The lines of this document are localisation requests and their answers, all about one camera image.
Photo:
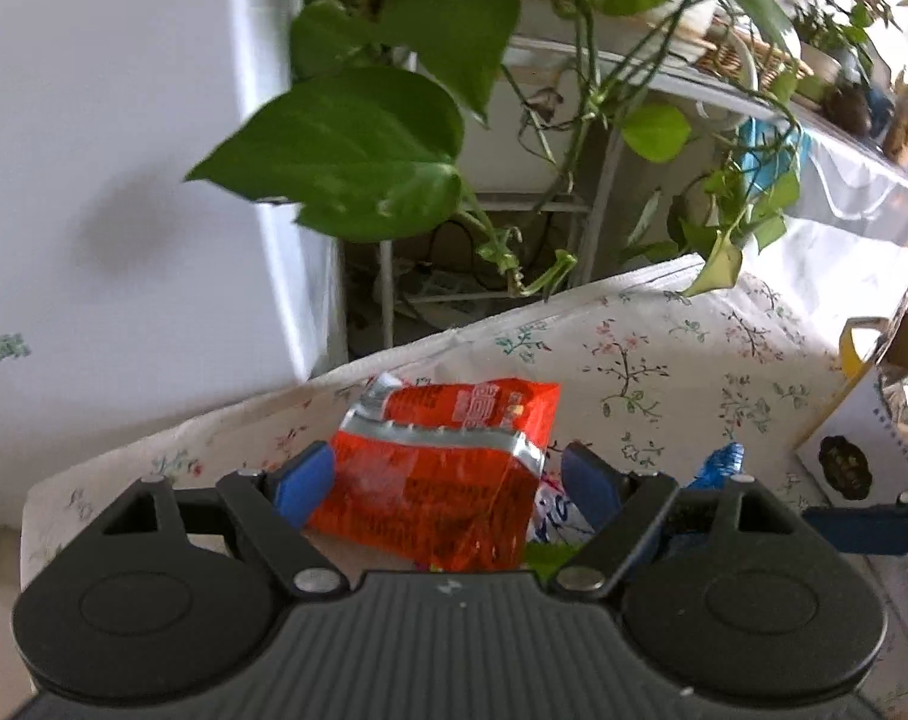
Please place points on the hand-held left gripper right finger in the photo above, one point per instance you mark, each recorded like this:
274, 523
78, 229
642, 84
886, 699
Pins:
589, 484

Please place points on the blue jar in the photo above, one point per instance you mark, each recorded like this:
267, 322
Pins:
879, 109

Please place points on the green and white plant pot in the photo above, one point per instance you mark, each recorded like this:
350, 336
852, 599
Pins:
821, 71

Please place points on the small leafy houseplant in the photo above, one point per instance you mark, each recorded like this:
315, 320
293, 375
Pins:
836, 22

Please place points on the blue foil snack packet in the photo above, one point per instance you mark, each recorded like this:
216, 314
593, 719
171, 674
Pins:
720, 465

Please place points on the pothos plant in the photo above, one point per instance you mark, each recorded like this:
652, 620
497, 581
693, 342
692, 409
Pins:
349, 135

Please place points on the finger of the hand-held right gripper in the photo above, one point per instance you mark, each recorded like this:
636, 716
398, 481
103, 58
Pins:
866, 529

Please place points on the wicker basket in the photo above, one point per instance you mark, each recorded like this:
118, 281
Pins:
754, 52

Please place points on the white chest freezer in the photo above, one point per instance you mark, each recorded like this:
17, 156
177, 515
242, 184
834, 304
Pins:
124, 127

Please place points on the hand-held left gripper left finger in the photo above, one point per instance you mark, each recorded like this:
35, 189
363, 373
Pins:
304, 484

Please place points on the white snack packet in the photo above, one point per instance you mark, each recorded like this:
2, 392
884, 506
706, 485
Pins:
555, 514

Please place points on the clear bags of snacks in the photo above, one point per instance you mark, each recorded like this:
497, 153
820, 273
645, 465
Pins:
907, 127

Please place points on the table with white cloth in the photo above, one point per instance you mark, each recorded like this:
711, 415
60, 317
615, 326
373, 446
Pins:
859, 187

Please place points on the dark round object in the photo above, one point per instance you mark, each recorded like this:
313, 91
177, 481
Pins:
847, 109

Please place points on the white metal plant rack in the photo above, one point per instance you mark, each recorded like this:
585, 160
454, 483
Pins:
602, 202

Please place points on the green snack packet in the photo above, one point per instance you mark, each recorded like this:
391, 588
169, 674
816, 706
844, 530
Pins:
551, 559

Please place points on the red snack packet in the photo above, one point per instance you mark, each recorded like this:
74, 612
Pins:
424, 487

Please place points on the cardboard box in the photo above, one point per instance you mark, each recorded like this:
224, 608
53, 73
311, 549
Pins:
836, 457

